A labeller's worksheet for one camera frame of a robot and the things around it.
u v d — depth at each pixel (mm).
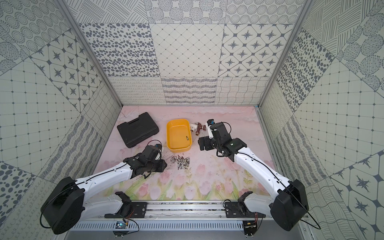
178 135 1004
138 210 734
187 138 1012
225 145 579
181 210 760
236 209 733
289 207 482
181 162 904
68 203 410
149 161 665
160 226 701
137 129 1007
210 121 707
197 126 1061
